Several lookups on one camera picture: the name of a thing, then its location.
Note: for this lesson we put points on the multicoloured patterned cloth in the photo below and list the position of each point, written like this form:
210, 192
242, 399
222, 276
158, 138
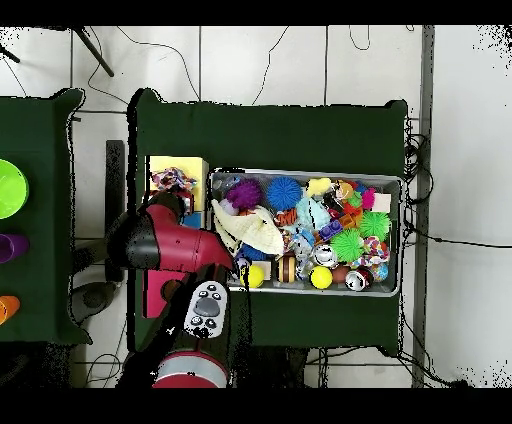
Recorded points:
174, 178

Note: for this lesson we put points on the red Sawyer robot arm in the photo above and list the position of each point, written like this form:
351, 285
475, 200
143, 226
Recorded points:
180, 246

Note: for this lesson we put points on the wooden box with three holes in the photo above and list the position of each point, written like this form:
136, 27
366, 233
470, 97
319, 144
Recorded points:
200, 168

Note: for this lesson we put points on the clear mesh bin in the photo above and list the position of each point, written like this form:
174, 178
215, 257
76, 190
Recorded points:
300, 291

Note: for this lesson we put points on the purple spiky toy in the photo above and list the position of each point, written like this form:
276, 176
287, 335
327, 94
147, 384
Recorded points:
244, 194

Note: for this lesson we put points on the cream waffle cloth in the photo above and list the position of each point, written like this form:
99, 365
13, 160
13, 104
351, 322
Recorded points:
256, 232

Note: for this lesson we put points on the blue spiky ball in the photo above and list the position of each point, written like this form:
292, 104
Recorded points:
284, 194

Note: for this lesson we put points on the smooth yellow ball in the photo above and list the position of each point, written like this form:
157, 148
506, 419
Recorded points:
256, 276

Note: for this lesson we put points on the dark green tablecloth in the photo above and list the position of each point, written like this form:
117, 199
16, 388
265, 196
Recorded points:
280, 136

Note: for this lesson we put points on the brown striped wooden burger toy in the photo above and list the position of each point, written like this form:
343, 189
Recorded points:
286, 268

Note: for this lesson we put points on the dark grey rounded floor object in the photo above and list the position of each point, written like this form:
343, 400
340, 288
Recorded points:
94, 298

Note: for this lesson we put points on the silver drink can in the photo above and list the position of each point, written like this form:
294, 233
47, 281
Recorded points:
324, 255

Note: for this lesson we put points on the yellow tennis-seam ball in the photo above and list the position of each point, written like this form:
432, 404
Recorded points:
320, 277

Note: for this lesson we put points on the green spiky ball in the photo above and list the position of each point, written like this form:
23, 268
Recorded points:
374, 224
347, 244

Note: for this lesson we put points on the dark green side-table cloth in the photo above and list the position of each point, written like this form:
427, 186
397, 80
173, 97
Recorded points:
40, 132

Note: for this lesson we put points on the long black tripod leg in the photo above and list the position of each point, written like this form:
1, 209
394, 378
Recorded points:
94, 52

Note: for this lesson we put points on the lime green bowl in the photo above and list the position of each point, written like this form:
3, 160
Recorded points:
10, 190

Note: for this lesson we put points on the purple cup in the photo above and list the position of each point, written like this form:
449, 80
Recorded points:
12, 248

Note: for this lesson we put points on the orange cup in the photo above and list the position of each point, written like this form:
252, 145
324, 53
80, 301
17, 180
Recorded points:
8, 308

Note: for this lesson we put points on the short black tripod leg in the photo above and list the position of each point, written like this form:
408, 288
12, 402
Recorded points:
10, 55

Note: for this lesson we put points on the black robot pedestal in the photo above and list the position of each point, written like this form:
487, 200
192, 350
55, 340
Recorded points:
272, 368

